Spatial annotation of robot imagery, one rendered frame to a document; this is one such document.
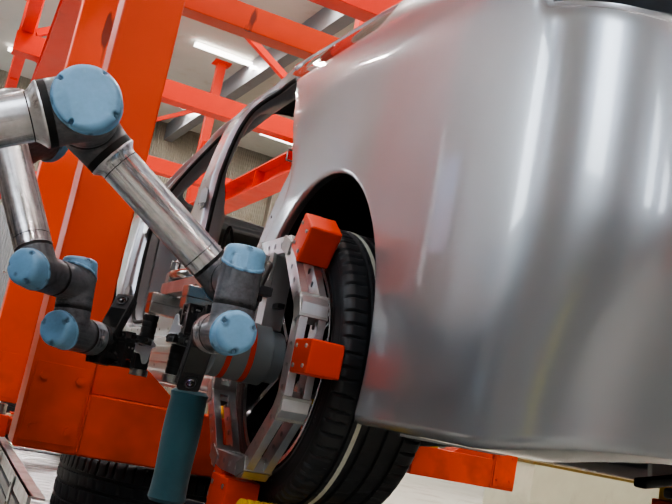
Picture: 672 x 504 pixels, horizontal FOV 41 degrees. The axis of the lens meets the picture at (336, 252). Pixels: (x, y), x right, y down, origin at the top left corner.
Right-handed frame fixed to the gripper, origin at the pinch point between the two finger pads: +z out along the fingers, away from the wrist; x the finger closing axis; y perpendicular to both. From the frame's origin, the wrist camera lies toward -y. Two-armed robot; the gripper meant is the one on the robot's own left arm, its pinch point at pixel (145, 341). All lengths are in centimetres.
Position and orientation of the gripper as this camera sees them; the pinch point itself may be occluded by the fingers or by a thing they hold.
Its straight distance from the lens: 219.3
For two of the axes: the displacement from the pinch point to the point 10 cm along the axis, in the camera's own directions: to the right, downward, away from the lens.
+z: 3.2, 2.3, 9.2
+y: -1.4, 9.7, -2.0
